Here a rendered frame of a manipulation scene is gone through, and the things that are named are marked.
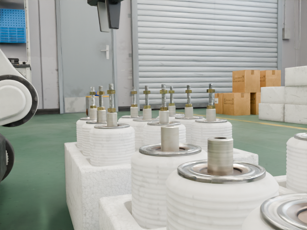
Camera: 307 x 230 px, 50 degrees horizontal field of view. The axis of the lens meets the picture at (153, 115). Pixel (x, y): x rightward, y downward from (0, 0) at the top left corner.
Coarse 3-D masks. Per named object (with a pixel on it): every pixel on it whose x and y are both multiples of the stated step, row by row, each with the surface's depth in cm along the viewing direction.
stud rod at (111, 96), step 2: (110, 84) 69; (112, 84) 69; (110, 86) 69; (112, 86) 69; (110, 88) 69; (112, 88) 69; (110, 94) 69; (112, 94) 69; (110, 96) 69; (112, 96) 69; (110, 98) 69; (112, 98) 69; (110, 100) 69; (112, 100) 69; (110, 102) 69; (112, 102) 69; (110, 104) 69; (112, 104) 69; (110, 106) 69; (112, 106) 69; (110, 112) 69; (112, 112) 69
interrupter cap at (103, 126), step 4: (100, 124) 72; (104, 124) 72; (120, 124) 72; (124, 124) 72; (128, 124) 71; (96, 128) 67; (100, 128) 66; (104, 128) 66; (108, 128) 66; (112, 128) 66; (116, 128) 66
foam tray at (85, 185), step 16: (64, 144) 95; (80, 160) 71; (240, 160) 72; (256, 160) 73; (80, 176) 61; (96, 176) 61; (112, 176) 62; (128, 176) 64; (80, 192) 62; (96, 192) 62; (112, 192) 63; (128, 192) 64; (80, 208) 63; (96, 208) 62; (80, 224) 64; (96, 224) 62
